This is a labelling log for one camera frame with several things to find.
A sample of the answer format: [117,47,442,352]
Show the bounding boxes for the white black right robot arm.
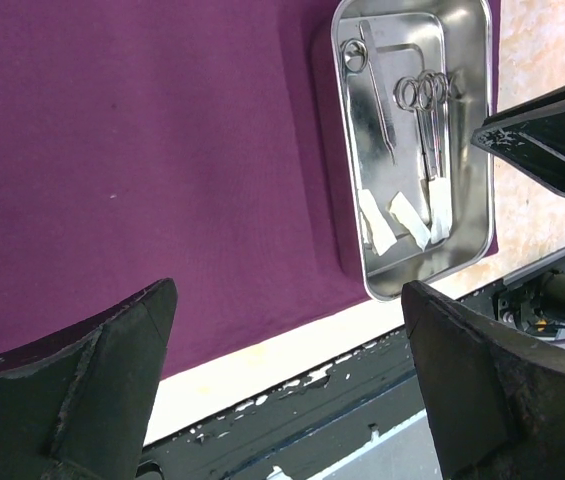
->
[471,86,565,336]

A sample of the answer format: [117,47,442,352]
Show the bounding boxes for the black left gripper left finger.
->
[0,278,178,479]

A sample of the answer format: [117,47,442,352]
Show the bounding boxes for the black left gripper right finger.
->
[401,281,565,479]

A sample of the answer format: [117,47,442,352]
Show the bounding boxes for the steel forceps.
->
[394,70,449,181]

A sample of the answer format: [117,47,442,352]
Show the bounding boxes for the white packaged instrument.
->
[358,189,397,256]

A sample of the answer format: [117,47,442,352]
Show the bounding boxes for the white packaged blade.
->
[389,192,431,251]
[428,177,453,244]

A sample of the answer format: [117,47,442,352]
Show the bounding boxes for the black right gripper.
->
[471,86,565,197]

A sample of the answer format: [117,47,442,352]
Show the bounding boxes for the steel serrated tweezers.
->
[359,20,396,163]

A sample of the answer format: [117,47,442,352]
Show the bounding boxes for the purple cloth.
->
[0,0,503,369]

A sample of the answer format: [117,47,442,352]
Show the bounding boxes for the steel instrument tray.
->
[321,1,496,301]

